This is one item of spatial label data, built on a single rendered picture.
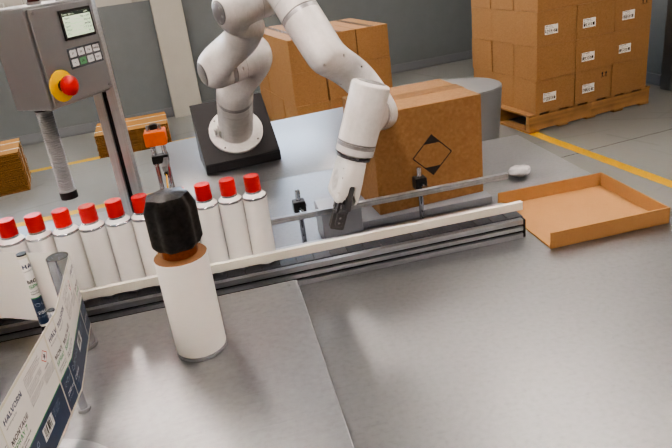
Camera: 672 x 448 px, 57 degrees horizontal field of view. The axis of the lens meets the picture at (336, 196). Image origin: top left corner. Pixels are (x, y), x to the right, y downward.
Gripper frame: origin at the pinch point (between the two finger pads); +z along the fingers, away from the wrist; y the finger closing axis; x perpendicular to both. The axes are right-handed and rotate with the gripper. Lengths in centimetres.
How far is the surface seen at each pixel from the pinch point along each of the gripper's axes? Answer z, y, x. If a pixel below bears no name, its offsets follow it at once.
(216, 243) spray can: 8.1, 2.3, -25.9
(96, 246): 12, 3, -50
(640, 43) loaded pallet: -65, -308, 306
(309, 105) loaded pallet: 36, -337, 63
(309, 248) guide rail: 5.9, 4.1, -6.1
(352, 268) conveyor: 9.1, 4.9, 4.4
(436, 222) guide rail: -4.1, 4.0, 21.6
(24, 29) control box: -29, 1, -66
